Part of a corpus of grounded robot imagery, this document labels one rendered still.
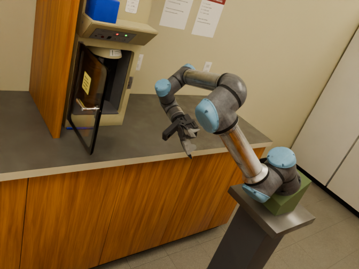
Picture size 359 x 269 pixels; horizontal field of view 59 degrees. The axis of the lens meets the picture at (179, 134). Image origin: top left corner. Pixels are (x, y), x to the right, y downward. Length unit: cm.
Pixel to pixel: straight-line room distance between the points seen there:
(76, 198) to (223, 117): 85
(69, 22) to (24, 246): 106
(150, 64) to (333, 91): 242
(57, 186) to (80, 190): 12
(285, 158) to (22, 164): 108
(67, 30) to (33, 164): 55
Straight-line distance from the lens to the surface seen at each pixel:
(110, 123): 177
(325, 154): 412
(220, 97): 115
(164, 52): 227
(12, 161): 144
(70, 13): 137
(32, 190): 151
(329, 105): 407
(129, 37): 151
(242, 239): 174
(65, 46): 140
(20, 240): 172
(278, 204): 157
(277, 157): 142
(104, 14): 139
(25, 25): 190
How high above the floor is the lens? 181
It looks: 27 degrees down
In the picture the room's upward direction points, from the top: 19 degrees clockwise
